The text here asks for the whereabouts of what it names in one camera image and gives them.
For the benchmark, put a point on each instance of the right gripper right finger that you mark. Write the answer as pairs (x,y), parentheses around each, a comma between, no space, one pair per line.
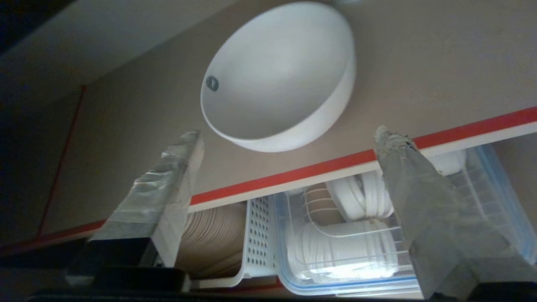
(423,201)

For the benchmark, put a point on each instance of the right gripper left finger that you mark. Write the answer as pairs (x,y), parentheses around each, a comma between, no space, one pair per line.
(159,197)

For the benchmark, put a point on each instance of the stack of white bowls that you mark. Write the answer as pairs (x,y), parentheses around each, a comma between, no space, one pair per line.
(365,197)

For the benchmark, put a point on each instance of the beige plate stack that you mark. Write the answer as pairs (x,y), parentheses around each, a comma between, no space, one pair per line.
(214,235)

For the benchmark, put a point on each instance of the clear plastic bin blue rim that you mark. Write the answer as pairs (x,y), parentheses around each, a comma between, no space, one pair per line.
(501,184)

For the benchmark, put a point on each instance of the white plate stack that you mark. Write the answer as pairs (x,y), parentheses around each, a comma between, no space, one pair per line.
(344,256)

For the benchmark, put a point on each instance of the white perforated plastic basket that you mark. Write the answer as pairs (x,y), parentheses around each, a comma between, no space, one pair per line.
(260,235)

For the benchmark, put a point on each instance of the white round basin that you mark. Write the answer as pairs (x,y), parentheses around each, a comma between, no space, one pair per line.
(277,75)

